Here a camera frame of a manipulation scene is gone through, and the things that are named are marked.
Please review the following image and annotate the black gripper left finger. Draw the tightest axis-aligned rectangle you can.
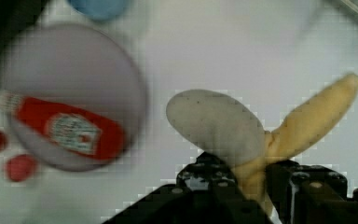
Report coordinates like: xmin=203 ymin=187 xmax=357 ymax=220
xmin=103 ymin=153 xmax=272 ymax=224

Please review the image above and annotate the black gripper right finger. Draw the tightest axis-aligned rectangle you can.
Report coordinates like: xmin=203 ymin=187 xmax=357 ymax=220
xmin=267 ymin=161 xmax=358 ymax=224

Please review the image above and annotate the peeled yellow banana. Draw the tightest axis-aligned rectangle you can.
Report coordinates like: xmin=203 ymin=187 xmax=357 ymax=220
xmin=166 ymin=74 xmax=358 ymax=216

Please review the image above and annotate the red ketchup bottle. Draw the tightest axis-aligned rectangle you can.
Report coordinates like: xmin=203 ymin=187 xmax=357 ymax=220
xmin=0 ymin=91 xmax=125 ymax=161

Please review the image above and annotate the grey round plate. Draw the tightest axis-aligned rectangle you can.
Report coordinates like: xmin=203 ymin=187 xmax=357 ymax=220
xmin=0 ymin=24 xmax=147 ymax=172

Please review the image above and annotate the light red strawberry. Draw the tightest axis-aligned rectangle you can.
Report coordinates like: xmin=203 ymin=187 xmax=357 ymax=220
xmin=4 ymin=154 xmax=37 ymax=182

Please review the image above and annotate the blue bowl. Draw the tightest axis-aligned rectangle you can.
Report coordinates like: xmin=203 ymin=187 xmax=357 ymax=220
xmin=67 ymin=0 xmax=130 ymax=21

